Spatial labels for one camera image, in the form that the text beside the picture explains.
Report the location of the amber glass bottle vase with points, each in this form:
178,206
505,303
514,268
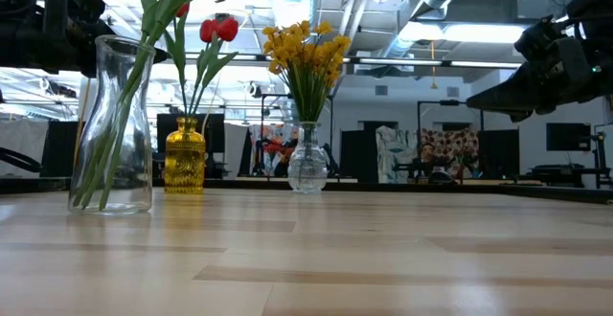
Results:
184,163

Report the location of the yellow hanging pendant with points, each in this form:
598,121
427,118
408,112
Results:
433,85

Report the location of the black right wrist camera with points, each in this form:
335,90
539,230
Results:
536,38

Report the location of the black wall monitor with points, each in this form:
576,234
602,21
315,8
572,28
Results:
569,136

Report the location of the person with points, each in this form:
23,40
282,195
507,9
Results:
427,153
288,155

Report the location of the white hanging cloth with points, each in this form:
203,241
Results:
24,131

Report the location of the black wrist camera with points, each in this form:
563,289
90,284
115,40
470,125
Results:
76,0
536,38

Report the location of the black screen panel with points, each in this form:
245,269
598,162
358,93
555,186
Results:
215,134

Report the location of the floral patterned cloth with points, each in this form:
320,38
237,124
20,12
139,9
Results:
455,143

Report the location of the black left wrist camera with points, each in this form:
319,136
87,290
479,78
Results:
76,0

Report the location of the bright ceiling light panel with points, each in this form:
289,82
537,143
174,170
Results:
460,32

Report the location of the tall clear smooth glass vase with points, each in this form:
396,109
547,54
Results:
139,172

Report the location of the white blue patterned cloth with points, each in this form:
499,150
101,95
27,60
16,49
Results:
395,153

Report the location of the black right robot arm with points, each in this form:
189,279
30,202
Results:
601,19

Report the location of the white partition panel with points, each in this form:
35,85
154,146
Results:
234,148

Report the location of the distant red flowers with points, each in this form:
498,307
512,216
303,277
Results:
273,147

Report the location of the clear ribbed glass vase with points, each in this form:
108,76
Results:
307,170

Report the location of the grey wall vent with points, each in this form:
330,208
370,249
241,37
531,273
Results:
452,91
381,90

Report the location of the black desk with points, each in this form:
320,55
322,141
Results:
565,168

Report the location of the black partition panel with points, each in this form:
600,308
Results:
500,148
57,148
356,158

